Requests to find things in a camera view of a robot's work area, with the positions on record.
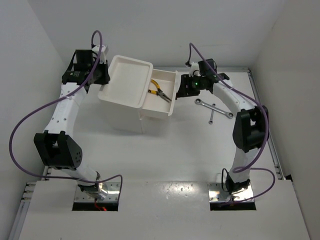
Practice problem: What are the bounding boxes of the metal base plate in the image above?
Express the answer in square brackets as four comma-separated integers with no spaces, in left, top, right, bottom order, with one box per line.
[74,182,121,204]
[207,182,255,204]

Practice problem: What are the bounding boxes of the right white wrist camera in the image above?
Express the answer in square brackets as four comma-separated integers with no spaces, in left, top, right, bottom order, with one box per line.
[185,61,200,77]

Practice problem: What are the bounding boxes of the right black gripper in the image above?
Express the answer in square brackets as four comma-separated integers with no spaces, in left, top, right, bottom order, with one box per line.
[175,74,205,98]

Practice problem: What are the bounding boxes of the silver combination wrench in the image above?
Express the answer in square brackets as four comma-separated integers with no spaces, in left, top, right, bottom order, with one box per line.
[208,109,215,125]

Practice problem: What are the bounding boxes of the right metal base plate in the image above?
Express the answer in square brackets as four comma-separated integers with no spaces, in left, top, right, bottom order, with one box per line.
[207,182,255,204]

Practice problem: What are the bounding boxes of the drawer brown handle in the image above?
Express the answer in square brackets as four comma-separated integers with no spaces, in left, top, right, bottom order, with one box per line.
[141,69,178,119]

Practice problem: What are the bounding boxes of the silver ratchet wrench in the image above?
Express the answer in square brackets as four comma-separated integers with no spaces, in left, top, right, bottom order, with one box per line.
[194,98,234,119]

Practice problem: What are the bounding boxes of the white drawer cabinet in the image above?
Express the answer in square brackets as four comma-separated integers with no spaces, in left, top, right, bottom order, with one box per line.
[98,55,154,134]

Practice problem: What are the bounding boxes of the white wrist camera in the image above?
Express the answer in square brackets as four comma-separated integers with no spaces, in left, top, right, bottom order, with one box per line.
[185,61,200,77]
[91,44,109,62]

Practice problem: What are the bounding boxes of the yellow handled pliers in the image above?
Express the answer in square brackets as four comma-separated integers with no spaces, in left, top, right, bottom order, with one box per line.
[148,79,172,103]

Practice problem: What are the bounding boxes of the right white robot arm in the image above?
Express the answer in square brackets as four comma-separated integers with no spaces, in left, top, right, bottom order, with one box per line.
[176,59,269,194]

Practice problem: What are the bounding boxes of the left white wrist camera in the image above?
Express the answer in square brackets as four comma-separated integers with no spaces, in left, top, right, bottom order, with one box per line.
[91,44,109,62]

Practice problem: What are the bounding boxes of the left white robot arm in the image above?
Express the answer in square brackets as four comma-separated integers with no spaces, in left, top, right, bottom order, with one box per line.
[33,45,110,198]

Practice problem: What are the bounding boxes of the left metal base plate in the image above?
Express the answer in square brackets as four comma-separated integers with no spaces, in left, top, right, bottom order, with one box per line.
[74,182,121,204]

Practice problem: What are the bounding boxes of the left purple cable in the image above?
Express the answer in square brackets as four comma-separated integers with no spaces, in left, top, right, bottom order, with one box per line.
[8,30,123,181]

